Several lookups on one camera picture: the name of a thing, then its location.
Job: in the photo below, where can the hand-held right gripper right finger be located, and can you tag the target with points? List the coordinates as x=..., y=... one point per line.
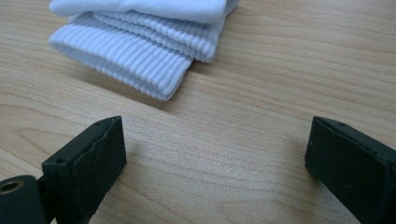
x=351, y=168

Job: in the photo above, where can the white ribbed sock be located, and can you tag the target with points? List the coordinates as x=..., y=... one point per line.
x=124, y=62
x=168, y=21

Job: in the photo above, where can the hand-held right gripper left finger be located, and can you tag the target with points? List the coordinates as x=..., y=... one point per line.
x=84, y=168

